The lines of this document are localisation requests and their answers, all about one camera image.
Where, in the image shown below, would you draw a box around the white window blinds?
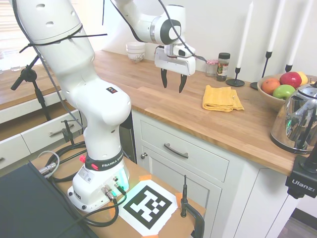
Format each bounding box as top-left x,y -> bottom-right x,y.
0,0 -> 38,40

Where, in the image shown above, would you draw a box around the red apple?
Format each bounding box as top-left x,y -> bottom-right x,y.
279,71 -> 302,89

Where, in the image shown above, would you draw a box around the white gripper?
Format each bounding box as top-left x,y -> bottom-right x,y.
155,47 -> 197,94

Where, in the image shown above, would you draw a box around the thick black cable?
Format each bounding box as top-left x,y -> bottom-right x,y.
49,142 -> 87,183

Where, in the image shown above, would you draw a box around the white patterned bowl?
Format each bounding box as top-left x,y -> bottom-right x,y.
125,42 -> 146,54
126,51 -> 145,64

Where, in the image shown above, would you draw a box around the white cabinet drawer front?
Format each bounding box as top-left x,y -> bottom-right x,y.
140,119 -> 230,183

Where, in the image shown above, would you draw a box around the black boom stand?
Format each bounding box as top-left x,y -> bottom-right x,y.
10,56 -> 53,122

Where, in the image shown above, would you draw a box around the thin black cable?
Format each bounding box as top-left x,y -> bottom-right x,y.
66,190 -> 127,228

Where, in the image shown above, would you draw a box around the green apple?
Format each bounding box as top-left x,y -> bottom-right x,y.
272,84 -> 297,100

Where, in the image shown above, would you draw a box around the yellow cloth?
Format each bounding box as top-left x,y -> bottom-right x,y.
202,85 -> 245,113

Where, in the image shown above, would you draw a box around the tall white candle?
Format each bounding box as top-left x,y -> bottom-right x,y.
268,0 -> 285,53
236,1 -> 255,69
287,0 -> 314,65

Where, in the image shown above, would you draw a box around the wooden fruit bowl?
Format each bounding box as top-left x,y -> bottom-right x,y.
257,73 -> 317,101

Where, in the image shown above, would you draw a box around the black flat box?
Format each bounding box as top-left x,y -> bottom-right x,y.
0,162 -> 100,238

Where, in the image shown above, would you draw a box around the grey cable with metal connector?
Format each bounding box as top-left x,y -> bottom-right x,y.
38,151 -> 60,177

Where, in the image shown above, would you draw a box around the black built-in appliance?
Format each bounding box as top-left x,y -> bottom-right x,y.
120,114 -> 137,163

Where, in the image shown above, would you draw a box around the white kitchen cabinet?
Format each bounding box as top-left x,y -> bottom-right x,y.
131,109 -> 298,238

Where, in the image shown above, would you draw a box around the orange fruit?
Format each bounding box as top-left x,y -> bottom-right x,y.
262,78 -> 281,95

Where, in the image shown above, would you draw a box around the yellow fruit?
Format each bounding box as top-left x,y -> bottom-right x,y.
297,71 -> 309,85

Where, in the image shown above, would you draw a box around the black Ulanzi clamp stand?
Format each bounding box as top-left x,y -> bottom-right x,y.
284,138 -> 317,199

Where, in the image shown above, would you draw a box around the glass jar red checkered lid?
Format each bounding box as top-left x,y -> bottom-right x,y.
205,59 -> 217,77

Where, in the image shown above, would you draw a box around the dark cable along arm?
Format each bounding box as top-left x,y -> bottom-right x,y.
11,0 -> 208,129

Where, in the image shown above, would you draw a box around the stainless steel kettle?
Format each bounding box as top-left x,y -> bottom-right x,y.
269,80 -> 317,152

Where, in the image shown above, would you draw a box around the metal drawer handle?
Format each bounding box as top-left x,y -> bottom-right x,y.
163,143 -> 189,159
49,123 -> 75,138

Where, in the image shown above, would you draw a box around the black white marker sheet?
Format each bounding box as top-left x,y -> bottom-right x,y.
116,180 -> 179,235

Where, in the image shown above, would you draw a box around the black bar clamp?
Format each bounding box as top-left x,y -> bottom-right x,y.
180,175 -> 205,238
60,119 -> 79,146

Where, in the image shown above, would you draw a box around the spice jar with black lid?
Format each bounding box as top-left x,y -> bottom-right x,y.
215,52 -> 231,82

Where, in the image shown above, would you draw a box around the open white drawer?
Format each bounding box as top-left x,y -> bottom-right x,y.
19,115 -> 85,154

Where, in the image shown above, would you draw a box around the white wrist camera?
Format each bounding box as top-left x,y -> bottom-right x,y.
177,44 -> 197,58

